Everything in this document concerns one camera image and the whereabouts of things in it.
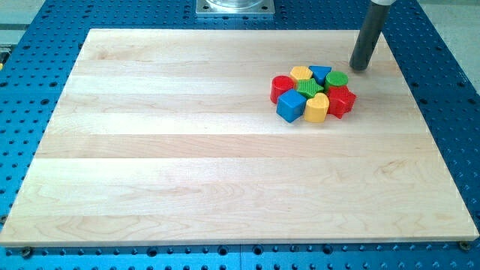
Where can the red star block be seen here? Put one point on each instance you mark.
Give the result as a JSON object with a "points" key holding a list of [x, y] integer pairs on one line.
{"points": [[341, 100]]}

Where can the light wooden board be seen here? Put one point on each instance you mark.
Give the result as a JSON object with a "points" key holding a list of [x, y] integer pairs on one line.
{"points": [[169, 137]]}

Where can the yellow heart block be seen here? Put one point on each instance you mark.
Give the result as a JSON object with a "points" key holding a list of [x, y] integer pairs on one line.
{"points": [[316, 108]]}

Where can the red cylinder block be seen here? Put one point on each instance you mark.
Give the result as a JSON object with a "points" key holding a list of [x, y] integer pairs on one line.
{"points": [[279, 85]]}

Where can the green star block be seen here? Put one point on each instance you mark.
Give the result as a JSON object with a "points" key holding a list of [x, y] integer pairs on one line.
{"points": [[308, 88]]}

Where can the blue cube block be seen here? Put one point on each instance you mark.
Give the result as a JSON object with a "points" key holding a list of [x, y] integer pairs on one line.
{"points": [[291, 105]]}

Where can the blue perforated table plate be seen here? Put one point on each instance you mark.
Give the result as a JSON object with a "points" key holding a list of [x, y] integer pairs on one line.
{"points": [[38, 68]]}

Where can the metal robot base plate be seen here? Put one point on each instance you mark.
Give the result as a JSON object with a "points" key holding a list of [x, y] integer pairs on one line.
{"points": [[235, 7]]}

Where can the blue triangle block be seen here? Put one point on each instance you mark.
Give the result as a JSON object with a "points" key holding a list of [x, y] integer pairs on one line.
{"points": [[319, 73]]}

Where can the yellow hexagon block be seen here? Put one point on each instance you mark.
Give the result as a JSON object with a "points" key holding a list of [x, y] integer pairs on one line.
{"points": [[300, 73]]}

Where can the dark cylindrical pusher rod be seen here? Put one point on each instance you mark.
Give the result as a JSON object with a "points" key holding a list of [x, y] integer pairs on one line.
{"points": [[375, 18]]}

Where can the green cylinder block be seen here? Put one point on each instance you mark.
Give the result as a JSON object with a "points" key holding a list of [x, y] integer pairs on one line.
{"points": [[335, 78]]}

